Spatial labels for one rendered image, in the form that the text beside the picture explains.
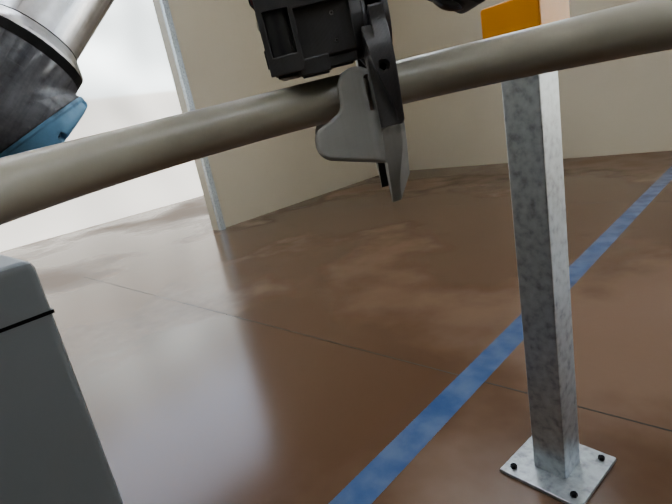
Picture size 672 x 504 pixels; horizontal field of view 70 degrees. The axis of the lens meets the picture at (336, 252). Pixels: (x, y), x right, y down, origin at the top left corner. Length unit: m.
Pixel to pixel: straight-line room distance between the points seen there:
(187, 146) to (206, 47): 5.32
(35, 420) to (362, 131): 0.47
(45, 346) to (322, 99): 0.42
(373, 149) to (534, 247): 0.80
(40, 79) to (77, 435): 0.44
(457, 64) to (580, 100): 5.76
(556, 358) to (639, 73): 4.96
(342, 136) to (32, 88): 0.49
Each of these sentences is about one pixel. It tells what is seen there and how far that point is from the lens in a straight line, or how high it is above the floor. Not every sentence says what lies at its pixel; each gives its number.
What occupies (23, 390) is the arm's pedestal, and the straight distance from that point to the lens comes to 0.62.
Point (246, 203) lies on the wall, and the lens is 5.61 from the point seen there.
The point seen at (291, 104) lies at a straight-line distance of 0.34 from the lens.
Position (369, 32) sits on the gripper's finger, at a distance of 0.32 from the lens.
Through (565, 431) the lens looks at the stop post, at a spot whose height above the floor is 0.14.
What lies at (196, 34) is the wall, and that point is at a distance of 5.60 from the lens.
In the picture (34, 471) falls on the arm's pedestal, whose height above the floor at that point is 0.63.
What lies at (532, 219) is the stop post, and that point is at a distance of 1.08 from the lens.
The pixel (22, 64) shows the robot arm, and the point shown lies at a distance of 0.73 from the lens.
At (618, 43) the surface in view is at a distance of 0.35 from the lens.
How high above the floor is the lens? 0.93
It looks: 15 degrees down
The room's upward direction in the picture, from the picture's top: 11 degrees counter-clockwise
